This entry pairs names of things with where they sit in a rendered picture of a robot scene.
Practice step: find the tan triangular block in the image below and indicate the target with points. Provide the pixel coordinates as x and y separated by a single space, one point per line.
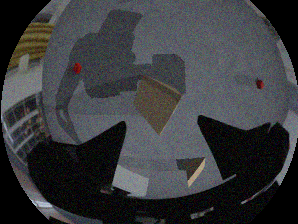
156 102
194 168

